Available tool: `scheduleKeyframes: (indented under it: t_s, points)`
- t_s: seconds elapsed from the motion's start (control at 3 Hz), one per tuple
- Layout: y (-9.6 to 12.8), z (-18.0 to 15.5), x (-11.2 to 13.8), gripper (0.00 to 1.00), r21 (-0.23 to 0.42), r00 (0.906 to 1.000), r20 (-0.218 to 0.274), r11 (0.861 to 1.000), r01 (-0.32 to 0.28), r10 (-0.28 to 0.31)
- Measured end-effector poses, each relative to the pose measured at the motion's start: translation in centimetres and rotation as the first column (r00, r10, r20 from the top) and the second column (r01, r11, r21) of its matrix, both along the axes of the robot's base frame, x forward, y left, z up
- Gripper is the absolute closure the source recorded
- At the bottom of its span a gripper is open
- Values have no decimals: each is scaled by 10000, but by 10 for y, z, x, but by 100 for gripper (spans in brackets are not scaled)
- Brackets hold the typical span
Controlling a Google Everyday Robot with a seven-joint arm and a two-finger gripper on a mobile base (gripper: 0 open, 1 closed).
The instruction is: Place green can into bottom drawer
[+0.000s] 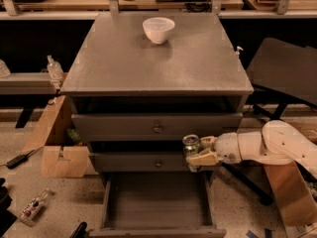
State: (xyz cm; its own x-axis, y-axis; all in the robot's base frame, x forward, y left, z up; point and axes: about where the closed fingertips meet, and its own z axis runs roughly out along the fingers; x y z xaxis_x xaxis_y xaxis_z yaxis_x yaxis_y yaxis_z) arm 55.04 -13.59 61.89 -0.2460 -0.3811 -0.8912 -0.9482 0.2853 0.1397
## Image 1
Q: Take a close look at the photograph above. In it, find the grey top drawer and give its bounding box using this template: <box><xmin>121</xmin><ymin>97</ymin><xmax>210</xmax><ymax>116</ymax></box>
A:
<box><xmin>72</xmin><ymin>113</ymin><xmax>242</xmax><ymax>142</ymax></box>

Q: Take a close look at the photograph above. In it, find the grey drawer cabinet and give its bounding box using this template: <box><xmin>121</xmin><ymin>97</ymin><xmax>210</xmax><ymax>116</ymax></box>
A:
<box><xmin>59</xmin><ymin>11</ymin><xmax>255</xmax><ymax>183</ymax></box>

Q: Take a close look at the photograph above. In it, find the right cardboard box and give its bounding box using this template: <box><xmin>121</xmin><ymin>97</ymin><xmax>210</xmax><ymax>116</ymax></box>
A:
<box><xmin>264</xmin><ymin>162</ymin><xmax>317</xmax><ymax>227</ymax></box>

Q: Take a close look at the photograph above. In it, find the cardboard box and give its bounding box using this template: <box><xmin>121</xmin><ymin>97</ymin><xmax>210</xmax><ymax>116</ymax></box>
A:
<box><xmin>23</xmin><ymin>96</ymin><xmax>93</xmax><ymax>179</ymax></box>
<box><xmin>264</xmin><ymin>162</ymin><xmax>317</xmax><ymax>227</ymax></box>

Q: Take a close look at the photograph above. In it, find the grey middle drawer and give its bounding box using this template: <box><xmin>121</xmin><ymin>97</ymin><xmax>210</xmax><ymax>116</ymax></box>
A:
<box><xmin>88</xmin><ymin>150</ymin><xmax>227</xmax><ymax>174</ymax></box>

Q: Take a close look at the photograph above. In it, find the left cardboard box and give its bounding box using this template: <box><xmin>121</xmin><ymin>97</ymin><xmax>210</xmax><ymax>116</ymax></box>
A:
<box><xmin>23</xmin><ymin>96</ymin><xmax>93</xmax><ymax>179</ymax></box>

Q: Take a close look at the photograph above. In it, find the clear sanitizer bottle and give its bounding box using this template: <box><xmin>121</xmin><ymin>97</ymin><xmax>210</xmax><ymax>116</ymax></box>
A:
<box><xmin>47</xmin><ymin>56</ymin><xmax>63</xmax><ymax>80</ymax></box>

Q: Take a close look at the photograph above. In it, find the black folding table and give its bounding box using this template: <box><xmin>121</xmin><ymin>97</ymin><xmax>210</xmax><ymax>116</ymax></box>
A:
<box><xmin>221</xmin><ymin>37</ymin><xmax>317</xmax><ymax>206</ymax></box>

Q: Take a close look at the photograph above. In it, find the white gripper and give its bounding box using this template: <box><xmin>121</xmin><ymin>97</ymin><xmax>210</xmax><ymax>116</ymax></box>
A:
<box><xmin>186</xmin><ymin>132</ymin><xmax>242</xmax><ymax>166</ymax></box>

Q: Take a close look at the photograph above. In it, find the small white pump bottle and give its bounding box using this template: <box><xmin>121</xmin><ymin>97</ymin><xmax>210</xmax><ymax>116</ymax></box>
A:
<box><xmin>235</xmin><ymin>46</ymin><xmax>244</xmax><ymax>58</ymax></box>

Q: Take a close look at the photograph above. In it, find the grey open bottom drawer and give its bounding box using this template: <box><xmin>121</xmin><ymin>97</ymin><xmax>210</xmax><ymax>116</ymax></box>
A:
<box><xmin>89</xmin><ymin>172</ymin><xmax>226</xmax><ymax>238</ymax></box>

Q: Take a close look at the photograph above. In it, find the white bowl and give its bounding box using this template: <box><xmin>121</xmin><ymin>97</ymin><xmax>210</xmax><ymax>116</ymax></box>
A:
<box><xmin>143</xmin><ymin>17</ymin><xmax>175</xmax><ymax>44</ymax></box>

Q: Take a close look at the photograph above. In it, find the plastic bottle on floor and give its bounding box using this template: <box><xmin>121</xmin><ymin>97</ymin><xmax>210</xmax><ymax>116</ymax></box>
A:
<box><xmin>19</xmin><ymin>188</ymin><xmax>53</xmax><ymax>226</ymax></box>

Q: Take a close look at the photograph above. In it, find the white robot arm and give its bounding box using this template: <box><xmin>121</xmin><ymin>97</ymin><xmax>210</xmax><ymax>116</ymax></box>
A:
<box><xmin>186</xmin><ymin>120</ymin><xmax>317</xmax><ymax>178</ymax></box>

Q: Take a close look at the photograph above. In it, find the black power adapter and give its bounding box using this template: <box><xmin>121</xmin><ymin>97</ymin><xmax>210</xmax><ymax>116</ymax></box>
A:
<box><xmin>6</xmin><ymin>149</ymin><xmax>38</xmax><ymax>170</ymax></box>

